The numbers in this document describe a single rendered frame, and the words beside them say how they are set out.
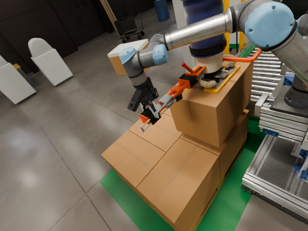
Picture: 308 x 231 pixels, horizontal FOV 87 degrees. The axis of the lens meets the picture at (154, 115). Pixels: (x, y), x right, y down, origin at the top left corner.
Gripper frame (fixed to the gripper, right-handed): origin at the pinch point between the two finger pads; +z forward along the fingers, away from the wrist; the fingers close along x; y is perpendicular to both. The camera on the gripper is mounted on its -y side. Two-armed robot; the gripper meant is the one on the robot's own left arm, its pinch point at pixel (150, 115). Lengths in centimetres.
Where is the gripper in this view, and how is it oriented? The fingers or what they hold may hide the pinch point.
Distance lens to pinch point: 87.2
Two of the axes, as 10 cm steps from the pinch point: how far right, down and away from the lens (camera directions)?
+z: 3.1, 7.2, 6.2
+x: -6.8, -2.9, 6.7
